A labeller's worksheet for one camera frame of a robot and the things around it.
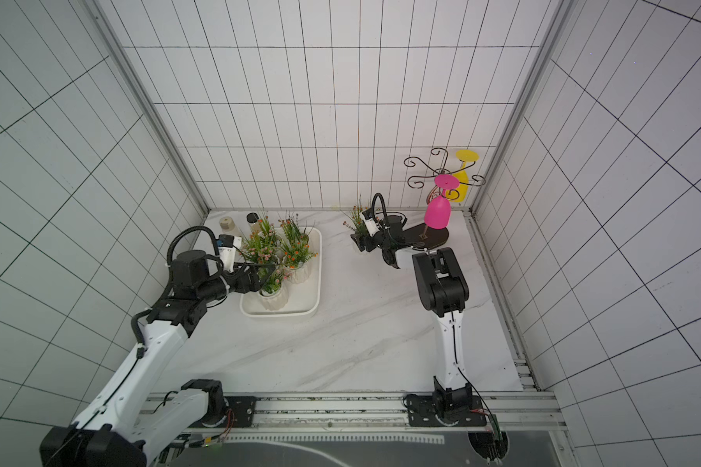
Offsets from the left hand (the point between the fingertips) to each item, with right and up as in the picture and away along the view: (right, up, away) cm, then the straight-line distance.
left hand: (262, 271), depth 77 cm
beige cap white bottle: (-21, +13, +25) cm, 35 cm away
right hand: (+31, +14, +29) cm, 45 cm away
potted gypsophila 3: (+7, -1, +16) cm, 17 cm away
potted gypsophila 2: (+4, +7, +22) cm, 23 cm away
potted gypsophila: (-5, +6, +15) cm, 17 cm away
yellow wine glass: (+55, +21, +2) cm, 59 cm away
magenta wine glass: (+52, +17, +12) cm, 56 cm away
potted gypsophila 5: (+27, +13, +21) cm, 36 cm away
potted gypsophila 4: (+1, -8, +10) cm, 13 cm away
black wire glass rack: (+52, +8, +31) cm, 61 cm away
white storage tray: (+9, -12, +17) cm, 22 cm away
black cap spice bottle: (-12, +15, +26) cm, 33 cm away
